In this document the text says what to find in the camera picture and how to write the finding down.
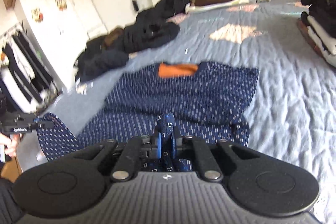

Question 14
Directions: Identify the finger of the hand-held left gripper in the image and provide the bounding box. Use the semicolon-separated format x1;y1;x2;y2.
33;120;57;129

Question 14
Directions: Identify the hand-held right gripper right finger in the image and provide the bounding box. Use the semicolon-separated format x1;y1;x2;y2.
171;131;259;182

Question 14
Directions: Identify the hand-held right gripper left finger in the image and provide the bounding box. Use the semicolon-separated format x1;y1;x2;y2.
79;130;161;182

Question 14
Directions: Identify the navy patterned pajama top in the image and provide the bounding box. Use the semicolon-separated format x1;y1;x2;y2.
37;61;260;177

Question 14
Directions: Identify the stack of folded mixed clothes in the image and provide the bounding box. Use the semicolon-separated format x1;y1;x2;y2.
297;0;336;68

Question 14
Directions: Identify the person's left hand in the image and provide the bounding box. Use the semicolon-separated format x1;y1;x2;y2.
0;133;21;159

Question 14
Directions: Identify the person's dark clothing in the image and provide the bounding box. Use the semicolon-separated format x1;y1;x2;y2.
0;178;24;224

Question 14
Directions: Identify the dark navy garment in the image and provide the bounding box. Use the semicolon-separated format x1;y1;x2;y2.
79;49;129;83

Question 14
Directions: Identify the black jacket with logo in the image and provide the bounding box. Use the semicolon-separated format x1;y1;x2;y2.
75;39;105;69

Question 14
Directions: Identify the white wardrobe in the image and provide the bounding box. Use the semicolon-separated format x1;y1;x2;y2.
13;0;108;93

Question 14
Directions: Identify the brown coat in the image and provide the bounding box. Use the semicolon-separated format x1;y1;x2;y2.
101;27;126;50

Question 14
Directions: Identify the grey-blue printed quilt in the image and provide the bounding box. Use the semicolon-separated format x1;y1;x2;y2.
16;0;336;224

